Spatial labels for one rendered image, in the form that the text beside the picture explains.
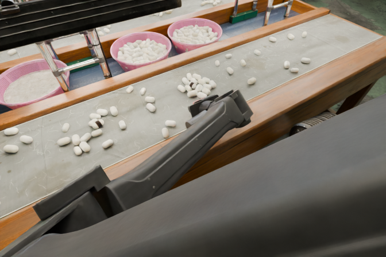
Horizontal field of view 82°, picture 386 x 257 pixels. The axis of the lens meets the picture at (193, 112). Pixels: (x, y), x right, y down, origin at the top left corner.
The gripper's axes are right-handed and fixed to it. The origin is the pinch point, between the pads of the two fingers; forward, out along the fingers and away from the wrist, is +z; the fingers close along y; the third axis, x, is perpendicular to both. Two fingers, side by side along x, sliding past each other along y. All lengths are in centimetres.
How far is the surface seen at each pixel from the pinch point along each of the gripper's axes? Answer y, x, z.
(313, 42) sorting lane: -73, -5, 8
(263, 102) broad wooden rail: -21.3, 5.8, -8.4
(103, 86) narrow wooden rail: 22.9, -17.0, 19.9
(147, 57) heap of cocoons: 0.2, -23.2, 32.3
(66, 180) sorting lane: 41.9, 3.7, -1.1
